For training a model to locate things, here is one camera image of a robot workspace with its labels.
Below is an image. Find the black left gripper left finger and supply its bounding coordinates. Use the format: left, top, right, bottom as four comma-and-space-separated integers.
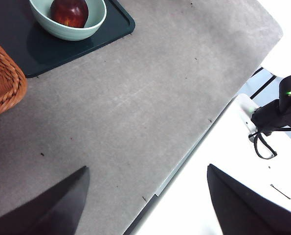
0, 165, 90, 235

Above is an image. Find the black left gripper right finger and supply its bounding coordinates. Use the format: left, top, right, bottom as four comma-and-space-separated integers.
207, 163, 291, 235

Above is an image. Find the teal bowl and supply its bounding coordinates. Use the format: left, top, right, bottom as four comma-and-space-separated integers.
29, 0, 107, 42

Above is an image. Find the dark red plum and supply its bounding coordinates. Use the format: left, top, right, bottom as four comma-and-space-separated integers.
49, 0, 89, 28

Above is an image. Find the thin black pin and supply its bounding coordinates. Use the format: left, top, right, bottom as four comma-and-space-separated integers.
269, 184, 291, 200

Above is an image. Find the brown wicker basket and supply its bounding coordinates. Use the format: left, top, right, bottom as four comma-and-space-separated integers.
0, 34, 28, 120

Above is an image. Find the dark rectangular tray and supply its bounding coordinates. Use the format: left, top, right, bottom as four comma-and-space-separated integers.
0, 0, 135, 78

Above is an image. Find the white front camera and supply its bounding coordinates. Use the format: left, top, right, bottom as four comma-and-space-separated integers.
235, 94, 260, 143

